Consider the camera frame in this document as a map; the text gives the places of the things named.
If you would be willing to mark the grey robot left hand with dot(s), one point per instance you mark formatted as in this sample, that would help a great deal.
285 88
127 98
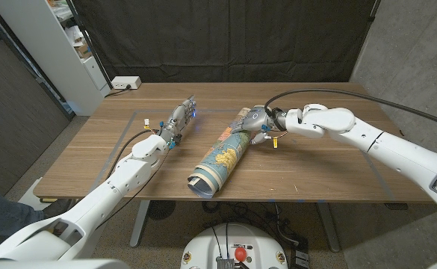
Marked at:
177 119

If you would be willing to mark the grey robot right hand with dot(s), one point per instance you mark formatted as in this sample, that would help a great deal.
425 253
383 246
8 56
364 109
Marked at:
259 119

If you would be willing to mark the colourful paper map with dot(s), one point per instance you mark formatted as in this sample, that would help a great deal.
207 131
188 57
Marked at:
222 157

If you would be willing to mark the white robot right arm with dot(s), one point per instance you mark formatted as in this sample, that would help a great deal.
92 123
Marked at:
390 149

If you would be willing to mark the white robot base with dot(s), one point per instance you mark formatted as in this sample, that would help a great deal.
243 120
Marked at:
263 243

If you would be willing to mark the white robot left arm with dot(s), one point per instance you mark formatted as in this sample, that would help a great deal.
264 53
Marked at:
106 190

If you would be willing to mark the white power strip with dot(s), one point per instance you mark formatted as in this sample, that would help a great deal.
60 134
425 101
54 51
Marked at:
124 82

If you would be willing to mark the black fabric backdrop curtain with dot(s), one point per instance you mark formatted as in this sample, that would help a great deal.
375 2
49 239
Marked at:
222 37

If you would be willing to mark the grey metal table leg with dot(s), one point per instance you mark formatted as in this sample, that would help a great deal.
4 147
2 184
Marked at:
329 228
139 224

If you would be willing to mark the black backdrop stand pole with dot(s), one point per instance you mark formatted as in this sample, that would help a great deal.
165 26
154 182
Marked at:
373 11
91 48

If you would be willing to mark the small cardboard box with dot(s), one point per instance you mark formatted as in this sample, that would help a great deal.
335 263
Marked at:
83 50

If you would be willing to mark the red emergency stop button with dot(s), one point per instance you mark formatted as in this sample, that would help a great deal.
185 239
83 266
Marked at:
240 254

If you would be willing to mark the black power brick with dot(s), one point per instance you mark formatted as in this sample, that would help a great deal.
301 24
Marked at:
300 258

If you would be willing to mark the white shelf cabinet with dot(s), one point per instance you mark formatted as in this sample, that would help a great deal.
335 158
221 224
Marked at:
50 48

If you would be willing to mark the dark person shoe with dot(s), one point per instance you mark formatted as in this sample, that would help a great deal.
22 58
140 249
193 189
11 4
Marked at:
55 208

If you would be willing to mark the person leg in blue jeans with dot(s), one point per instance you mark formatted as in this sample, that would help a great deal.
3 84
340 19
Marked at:
1 216

